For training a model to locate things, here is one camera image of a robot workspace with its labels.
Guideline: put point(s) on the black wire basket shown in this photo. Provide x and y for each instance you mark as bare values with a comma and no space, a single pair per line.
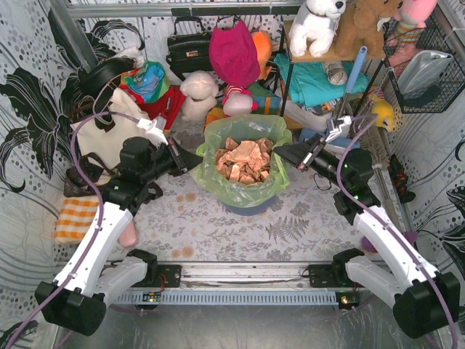
399,51

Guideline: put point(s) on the yellow plush duck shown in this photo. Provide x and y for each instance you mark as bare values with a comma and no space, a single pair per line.
383,109

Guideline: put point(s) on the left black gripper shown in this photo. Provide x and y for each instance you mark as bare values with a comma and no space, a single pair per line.
178,157

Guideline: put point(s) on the teal folded cloth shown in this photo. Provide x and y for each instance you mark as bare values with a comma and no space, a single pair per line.
309,83

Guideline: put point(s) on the brown teddy bear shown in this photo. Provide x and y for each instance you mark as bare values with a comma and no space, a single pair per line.
362,21

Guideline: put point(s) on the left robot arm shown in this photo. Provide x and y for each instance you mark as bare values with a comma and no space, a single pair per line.
81,292

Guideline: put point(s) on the black leather handbag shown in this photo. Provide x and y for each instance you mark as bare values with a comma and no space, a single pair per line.
188,53

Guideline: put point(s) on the orange checkered cloth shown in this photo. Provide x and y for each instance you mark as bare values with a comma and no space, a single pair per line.
75,218

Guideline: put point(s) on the white canvas tote bag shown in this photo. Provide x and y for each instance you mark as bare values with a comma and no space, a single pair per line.
108,145

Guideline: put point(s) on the silver foil pouch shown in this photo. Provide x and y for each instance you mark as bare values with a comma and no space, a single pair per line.
423,70

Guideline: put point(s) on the green plastic trash bag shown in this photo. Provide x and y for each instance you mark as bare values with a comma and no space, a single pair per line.
245,127

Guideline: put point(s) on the metal base rail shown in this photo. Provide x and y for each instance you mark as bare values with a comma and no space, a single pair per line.
243,276

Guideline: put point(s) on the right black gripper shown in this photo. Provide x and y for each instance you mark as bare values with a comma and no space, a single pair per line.
306,157

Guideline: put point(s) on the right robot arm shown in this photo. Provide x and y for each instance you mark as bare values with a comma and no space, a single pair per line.
422,299

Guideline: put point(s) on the white husky plush dog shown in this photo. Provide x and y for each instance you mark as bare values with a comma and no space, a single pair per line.
314,27

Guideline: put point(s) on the pink plush toy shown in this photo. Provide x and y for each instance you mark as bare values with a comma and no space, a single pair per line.
413,14

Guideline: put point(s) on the cream plush lamb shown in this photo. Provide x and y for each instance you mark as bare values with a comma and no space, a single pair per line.
200,91

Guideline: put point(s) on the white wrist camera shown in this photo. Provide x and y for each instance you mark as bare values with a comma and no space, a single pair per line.
154,130
337,127

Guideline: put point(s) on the rainbow striped bag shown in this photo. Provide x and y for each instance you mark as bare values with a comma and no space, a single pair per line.
268,104

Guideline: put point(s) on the blue floor mop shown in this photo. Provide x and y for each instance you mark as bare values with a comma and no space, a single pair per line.
342,142

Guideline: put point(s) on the orange plush toy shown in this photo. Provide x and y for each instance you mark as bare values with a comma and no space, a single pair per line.
263,44

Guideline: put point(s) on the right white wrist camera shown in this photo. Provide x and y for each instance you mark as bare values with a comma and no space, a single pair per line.
337,127

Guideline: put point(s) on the magenta fabric bag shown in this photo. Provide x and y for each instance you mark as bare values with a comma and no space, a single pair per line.
233,55

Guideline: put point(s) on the brown patterned bag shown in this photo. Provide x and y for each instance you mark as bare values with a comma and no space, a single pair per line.
95,169

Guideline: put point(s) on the white folded bedding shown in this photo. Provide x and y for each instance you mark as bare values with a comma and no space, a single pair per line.
311,117

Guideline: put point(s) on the crumpled brown paper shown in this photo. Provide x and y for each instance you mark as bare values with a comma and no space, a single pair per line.
246,162

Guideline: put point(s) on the pink soft toy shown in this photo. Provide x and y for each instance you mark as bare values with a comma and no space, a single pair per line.
129,236

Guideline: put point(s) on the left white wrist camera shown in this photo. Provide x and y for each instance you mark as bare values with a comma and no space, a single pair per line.
154,130

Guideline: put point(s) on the colourful printed cloth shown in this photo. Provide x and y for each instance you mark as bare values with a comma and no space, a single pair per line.
147,84

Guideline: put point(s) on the blue-grey trash bin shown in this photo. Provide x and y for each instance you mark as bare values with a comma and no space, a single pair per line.
251,211

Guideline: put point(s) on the red cloth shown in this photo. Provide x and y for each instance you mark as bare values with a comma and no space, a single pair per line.
168,106

